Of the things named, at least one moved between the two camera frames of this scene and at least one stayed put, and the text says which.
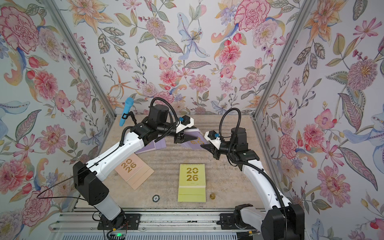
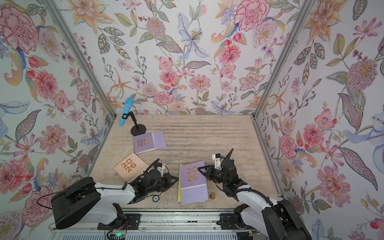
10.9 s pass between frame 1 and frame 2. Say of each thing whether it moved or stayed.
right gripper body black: moved
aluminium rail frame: stayed
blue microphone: stayed
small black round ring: stayed
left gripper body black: moved
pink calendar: stayed
